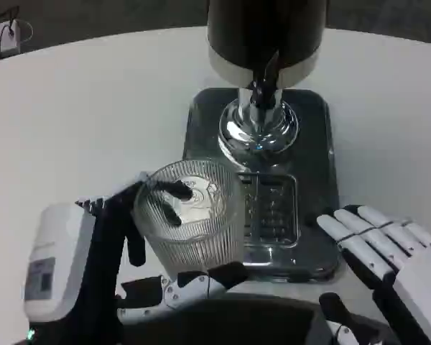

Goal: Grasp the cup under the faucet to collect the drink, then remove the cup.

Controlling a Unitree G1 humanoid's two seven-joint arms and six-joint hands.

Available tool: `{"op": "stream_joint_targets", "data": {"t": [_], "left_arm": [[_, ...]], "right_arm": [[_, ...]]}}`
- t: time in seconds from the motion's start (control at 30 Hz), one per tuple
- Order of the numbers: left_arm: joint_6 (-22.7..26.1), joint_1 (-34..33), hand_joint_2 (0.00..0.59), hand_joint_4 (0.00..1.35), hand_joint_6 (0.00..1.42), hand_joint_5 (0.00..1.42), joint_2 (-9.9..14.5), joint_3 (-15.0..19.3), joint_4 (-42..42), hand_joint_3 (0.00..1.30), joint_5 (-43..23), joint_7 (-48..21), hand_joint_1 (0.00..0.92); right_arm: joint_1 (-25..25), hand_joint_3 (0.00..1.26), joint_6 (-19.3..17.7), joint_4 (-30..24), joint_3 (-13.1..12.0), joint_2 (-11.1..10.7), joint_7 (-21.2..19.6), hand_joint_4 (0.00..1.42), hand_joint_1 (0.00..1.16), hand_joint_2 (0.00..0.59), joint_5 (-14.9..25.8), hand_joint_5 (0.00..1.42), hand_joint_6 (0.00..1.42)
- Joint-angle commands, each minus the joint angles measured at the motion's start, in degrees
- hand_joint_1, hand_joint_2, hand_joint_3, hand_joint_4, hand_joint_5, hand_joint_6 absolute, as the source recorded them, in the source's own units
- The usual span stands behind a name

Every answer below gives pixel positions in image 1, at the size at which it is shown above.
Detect thin black cable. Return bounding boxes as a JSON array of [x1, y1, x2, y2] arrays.
[[0, 6, 34, 48]]

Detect black drink dispenser chrome base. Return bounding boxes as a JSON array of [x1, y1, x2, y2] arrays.
[[205, 0, 325, 155]]

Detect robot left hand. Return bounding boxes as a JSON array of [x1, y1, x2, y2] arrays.
[[22, 171, 251, 345]]

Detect steel drip tray grid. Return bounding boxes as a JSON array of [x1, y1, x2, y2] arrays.
[[236, 172, 300, 249]]

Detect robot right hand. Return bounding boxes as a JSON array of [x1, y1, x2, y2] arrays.
[[305, 204, 431, 345]]

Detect clear ribbed glass cup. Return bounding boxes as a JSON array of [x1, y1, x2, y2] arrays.
[[133, 160, 246, 280]]

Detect black robot torso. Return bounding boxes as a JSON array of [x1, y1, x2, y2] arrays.
[[117, 291, 394, 345]]

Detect steel drip tray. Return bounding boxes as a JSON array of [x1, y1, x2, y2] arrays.
[[182, 86, 341, 283]]

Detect black dispenser tap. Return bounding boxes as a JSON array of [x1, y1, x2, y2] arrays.
[[250, 49, 284, 110]]

